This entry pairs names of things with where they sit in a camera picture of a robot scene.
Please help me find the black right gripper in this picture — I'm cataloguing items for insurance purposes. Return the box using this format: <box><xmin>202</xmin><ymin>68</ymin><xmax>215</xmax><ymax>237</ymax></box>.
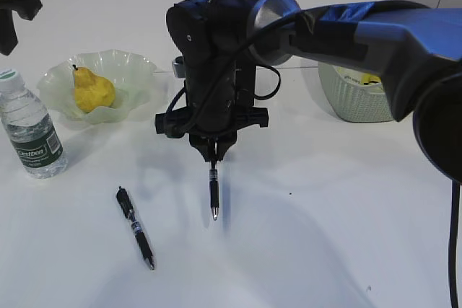
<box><xmin>154</xmin><ymin>0</ymin><xmax>269</xmax><ymax>162</ymax></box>

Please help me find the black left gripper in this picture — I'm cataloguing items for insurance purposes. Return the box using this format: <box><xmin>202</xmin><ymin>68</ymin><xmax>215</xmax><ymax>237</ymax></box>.
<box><xmin>0</xmin><ymin>0</ymin><xmax>43</xmax><ymax>56</ymax></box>

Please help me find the blue black gel pen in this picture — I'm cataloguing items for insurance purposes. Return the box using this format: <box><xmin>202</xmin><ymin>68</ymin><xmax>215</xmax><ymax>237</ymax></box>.
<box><xmin>209</xmin><ymin>140</ymin><xmax>219</xmax><ymax>221</ymax></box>

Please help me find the yellow pear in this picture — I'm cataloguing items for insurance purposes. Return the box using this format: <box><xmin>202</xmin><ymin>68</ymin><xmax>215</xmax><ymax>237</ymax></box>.
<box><xmin>72</xmin><ymin>64</ymin><xmax>116</xmax><ymax>113</ymax></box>

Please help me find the clear plastic water bottle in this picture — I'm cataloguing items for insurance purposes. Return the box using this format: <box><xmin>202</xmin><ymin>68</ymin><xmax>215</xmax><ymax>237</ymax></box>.
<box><xmin>1</xmin><ymin>69</ymin><xmax>68</xmax><ymax>179</ymax></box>

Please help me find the yellow white waste paper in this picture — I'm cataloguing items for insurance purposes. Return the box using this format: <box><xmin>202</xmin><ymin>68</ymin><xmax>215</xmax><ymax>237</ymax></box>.
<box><xmin>344</xmin><ymin>71</ymin><xmax>381</xmax><ymax>86</ymax></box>

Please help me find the blue black right robot arm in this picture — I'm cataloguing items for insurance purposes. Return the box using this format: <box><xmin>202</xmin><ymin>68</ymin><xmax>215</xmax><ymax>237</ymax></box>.
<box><xmin>154</xmin><ymin>0</ymin><xmax>461</xmax><ymax>182</ymax></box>

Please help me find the black square pen holder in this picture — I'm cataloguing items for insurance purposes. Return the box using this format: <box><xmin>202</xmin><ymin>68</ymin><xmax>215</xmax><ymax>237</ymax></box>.
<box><xmin>235</xmin><ymin>61</ymin><xmax>256</xmax><ymax>107</ymax></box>

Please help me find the pale green wavy glass plate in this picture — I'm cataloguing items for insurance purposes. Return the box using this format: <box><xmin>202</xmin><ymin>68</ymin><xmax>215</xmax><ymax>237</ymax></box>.
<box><xmin>37</xmin><ymin>49</ymin><xmax>167</xmax><ymax>124</ymax></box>

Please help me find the black gel pen left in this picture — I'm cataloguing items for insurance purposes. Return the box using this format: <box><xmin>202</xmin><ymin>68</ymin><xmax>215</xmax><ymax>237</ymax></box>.
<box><xmin>115</xmin><ymin>186</ymin><xmax>155</xmax><ymax>270</ymax></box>

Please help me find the green woven plastic basket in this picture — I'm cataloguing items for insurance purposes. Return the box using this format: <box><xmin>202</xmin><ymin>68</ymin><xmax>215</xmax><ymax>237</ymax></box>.
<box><xmin>318</xmin><ymin>63</ymin><xmax>393</xmax><ymax>123</ymax></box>

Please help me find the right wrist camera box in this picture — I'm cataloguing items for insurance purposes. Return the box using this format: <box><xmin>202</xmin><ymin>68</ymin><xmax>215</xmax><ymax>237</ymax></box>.
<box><xmin>172</xmin><ymin>56</ymin><xmax>186</xmax><ymax>79</ymax></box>

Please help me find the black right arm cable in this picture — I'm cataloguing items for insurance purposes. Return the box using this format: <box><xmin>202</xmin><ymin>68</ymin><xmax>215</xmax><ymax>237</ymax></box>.
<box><xmin>166</xmin><ymin>0</ymin><xmax>462</xmax><ymax>308</ymax></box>

